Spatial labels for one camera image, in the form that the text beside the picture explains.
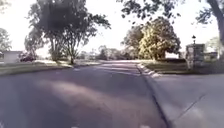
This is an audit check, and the lamp post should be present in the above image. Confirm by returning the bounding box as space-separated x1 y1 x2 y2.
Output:
191 34 197 70

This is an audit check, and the brick pillar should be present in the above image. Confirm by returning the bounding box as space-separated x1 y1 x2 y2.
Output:
185 43 206 70

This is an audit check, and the dark green tree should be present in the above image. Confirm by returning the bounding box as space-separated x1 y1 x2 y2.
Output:
120 25 145 60

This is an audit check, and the yellow-green round tree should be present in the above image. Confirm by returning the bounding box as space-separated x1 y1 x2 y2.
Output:
137 16 182 61

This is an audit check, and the tall dark tree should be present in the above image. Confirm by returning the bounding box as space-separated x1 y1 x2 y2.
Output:
23 0 112 65

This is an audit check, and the small tree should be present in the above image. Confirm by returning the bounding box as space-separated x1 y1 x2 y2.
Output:
0 27 13 54

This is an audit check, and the pale house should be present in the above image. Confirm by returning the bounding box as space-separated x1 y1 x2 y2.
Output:
0 50 24 64

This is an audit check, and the grey asphalt road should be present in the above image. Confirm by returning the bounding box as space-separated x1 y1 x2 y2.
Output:
0 60 169 128

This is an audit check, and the overhanging tree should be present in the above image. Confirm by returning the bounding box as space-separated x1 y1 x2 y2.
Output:
116 0 224 59

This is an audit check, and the red car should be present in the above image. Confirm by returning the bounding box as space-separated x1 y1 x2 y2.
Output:
19 55 36 63

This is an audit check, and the pale concrete driveway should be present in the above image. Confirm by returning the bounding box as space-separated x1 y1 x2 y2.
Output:
143 72 224 128

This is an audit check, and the grass verge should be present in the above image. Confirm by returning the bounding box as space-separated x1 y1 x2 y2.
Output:
138 59 224 75

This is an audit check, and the concrete kerb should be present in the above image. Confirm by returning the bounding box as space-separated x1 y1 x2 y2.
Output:
135 62 162 79

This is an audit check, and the grass lawn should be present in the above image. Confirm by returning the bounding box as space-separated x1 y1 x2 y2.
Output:
0 59 101 77

